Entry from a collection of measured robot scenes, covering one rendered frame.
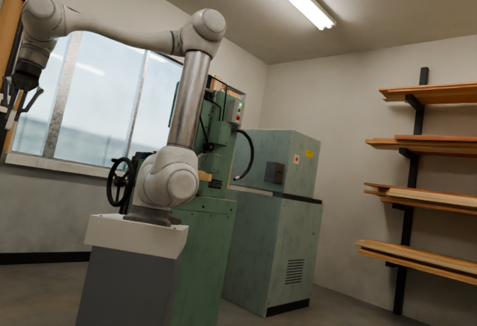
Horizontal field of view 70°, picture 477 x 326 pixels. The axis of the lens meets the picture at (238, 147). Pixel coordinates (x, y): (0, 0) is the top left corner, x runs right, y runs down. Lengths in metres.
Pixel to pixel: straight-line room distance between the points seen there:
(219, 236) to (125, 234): 1.06
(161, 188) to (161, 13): 2.95
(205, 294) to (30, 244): 1.62
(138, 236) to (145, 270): 0.12
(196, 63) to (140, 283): 0.82
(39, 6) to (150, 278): 0.95
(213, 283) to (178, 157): 1.31
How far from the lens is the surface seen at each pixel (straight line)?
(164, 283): 1.34
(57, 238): 3.42
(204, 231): 2.20
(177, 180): 1.15
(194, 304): 2.32
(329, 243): 4.07
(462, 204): 3.11
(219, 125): 2.25
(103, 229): 1.36
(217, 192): 2.36
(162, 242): 1.31
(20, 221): 3.29
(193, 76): 1.31
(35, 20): 1.24
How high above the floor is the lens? 0.89
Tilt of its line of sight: 7 degrees up
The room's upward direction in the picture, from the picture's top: 10 degrees clockwise
